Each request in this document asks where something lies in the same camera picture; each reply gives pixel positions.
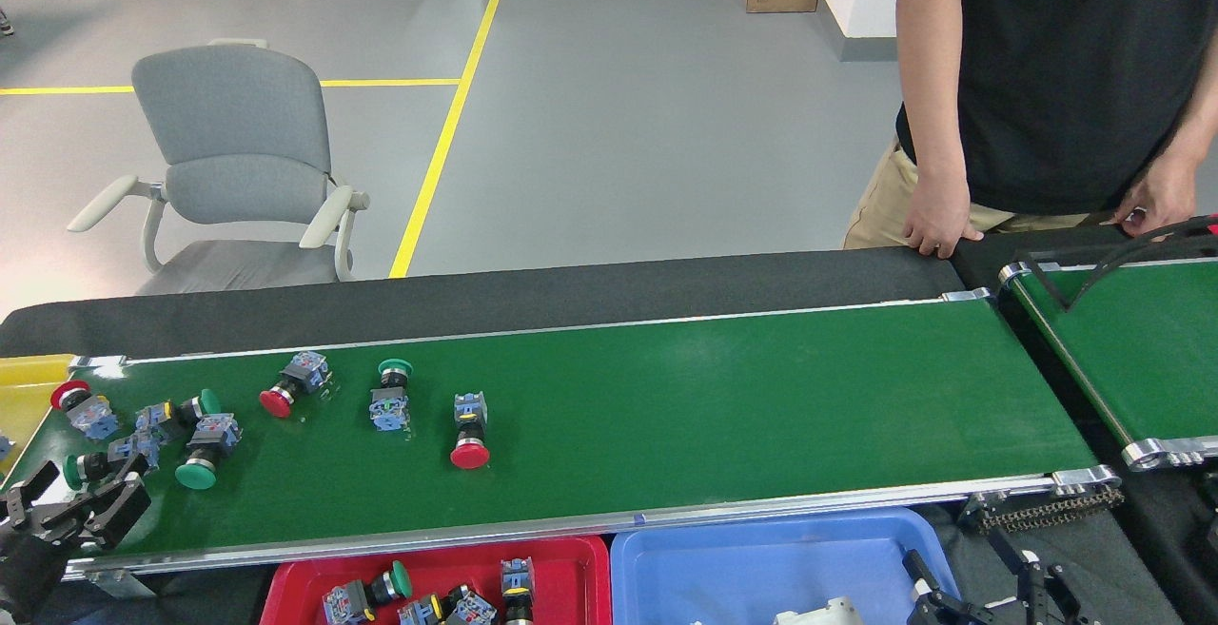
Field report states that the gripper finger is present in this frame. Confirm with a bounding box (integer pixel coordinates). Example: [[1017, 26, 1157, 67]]
[[990, 530, 1095, 625], [902, 549, 991, 625]]

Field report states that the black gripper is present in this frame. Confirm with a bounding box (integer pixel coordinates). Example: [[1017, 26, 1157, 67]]
[[0, 461, 151, 625]]

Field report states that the white circuit breaker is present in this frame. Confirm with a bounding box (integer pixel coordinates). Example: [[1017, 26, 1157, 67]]
[[773, 596, 863, 625]]

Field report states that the green push button switch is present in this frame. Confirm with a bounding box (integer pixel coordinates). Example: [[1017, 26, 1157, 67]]
[[134, 389, 223, 446], [369, 359, 415, 434], [322, 561, 413, 625]]

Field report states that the red button switch yellow band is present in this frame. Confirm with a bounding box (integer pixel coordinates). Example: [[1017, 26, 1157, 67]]
[[500, 558, 537, 625]]

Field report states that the yellow plastic tray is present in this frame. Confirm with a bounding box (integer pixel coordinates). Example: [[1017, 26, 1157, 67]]
[[0, 354, 75, 479]]

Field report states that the green infeed conveyor belt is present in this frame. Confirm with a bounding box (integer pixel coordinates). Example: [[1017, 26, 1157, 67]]
[[997, 214, 1218, 472]]

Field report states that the long green conveyor belt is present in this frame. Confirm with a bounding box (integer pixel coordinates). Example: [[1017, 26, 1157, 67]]
[[57, 287, 1124, 578]]

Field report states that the person's right hand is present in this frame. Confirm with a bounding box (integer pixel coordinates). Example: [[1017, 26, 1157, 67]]
[[902, 173, 986, 260]]

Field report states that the person's left hand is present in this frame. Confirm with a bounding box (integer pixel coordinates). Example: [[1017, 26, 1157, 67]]
[[1109, 154, 1202, 241]]

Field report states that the blue plastic bin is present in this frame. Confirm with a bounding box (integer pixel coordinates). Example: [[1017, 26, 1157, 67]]
[[609, 508, 962, 625]]

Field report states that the red plastic bin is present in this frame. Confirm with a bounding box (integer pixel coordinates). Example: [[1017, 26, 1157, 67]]
[[259, 535, 612, 625]]

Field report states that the grey office chair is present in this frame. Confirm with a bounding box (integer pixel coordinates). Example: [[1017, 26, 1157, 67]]
[[67, 38, 372, 296]]

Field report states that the person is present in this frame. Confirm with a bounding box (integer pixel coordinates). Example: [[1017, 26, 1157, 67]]
[[842, 0, 1218, 255]]

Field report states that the green mushroom button switch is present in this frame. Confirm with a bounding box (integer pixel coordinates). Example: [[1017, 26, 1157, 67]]
[[174, 413, 244, 491], [63, 435, 159, 492]]

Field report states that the conveyor drive chain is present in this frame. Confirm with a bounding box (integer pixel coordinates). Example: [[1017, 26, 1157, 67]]
[[971, 487, 1124, 533]]

